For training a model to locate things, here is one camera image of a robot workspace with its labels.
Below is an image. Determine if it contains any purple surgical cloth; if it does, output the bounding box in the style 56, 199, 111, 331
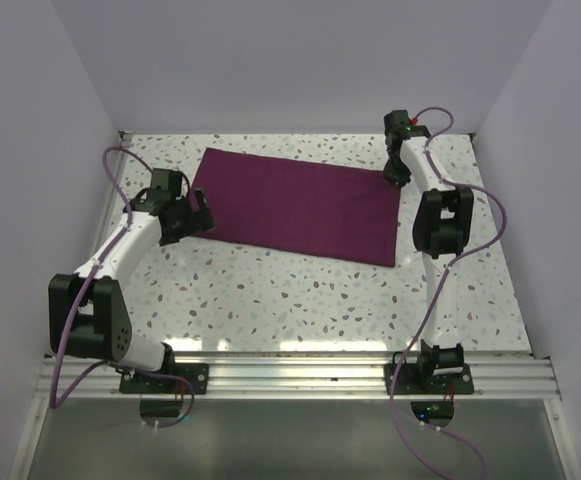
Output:
193, 148, 400, 268

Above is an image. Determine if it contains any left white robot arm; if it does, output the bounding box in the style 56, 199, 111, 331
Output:
48, 168, 214, 393

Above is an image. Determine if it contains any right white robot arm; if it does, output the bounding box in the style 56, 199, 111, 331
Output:
383, 110, 474, 393

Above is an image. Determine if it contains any aluminium left side rail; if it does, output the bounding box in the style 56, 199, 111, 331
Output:
62, 130, 134, 351

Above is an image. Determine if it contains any aluminium rail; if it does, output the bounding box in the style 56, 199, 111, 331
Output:
62, 130, 134, 351
33, 353, 561, 400

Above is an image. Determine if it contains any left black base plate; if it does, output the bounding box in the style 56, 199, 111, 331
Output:
119, 363, 210, 395

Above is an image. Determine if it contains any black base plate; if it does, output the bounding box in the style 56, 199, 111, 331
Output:
119, 363, 210, 395
394, 349, 475, 395

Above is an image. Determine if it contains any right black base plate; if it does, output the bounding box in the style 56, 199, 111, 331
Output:
394, 349, 475, 395

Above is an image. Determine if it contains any aluminium front rail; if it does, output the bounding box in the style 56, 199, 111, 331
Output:
33, 353, 561, 400

